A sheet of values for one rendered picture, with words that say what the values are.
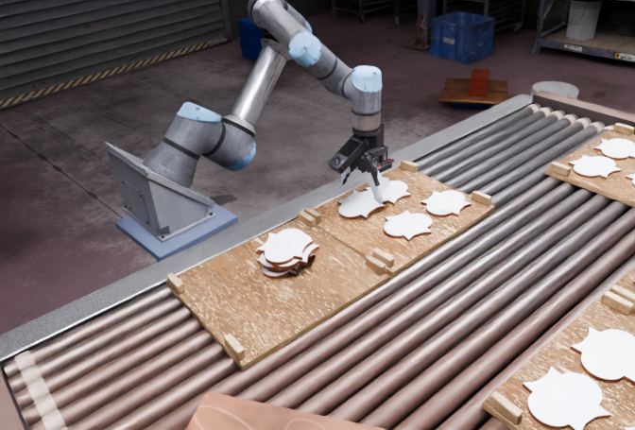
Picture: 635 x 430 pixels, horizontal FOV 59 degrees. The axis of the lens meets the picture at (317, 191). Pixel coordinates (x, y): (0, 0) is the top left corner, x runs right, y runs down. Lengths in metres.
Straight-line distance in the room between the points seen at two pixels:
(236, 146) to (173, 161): 0.20
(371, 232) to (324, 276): 0.21
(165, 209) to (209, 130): 0.25
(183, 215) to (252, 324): 0.53
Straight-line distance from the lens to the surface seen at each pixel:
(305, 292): 1.29
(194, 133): 1.62
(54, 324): 1.43
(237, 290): 1.33
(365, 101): 1.41
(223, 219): 1.70
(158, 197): 1.59
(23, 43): 5.87
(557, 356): 1.21
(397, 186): 1.65
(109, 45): 6.16
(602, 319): 1.31
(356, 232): 1.47
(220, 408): 0.97
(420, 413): 1.09
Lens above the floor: 1.78
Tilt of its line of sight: 31 degrees down
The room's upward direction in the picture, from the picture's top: 4 degrees counter-clockwise
